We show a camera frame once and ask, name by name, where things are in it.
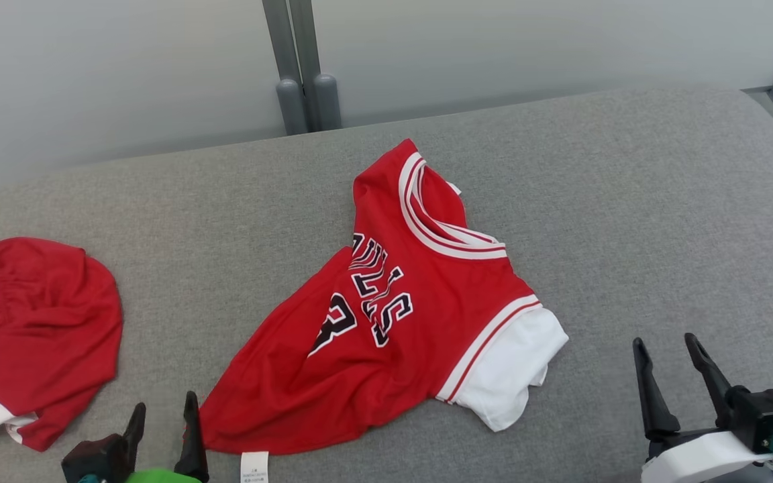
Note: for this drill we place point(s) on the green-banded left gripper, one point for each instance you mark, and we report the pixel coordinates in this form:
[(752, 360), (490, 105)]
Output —
[(158, 477)]

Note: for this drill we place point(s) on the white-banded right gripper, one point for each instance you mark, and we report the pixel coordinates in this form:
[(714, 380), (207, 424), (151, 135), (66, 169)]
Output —
[(695, 459)]

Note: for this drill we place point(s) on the red shorts white trim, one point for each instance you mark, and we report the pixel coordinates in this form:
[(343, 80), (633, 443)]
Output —
[(44, 322)]

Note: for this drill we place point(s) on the red basketball jersey white trim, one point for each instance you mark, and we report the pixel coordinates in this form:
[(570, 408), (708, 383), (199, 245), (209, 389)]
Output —
[(427, 302)]

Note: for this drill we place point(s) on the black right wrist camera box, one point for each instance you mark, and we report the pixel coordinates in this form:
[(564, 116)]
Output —
[(765, 416)]

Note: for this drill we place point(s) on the grey partition post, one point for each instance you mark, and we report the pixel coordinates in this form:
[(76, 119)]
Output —
[(291, 107), (327, 100)]

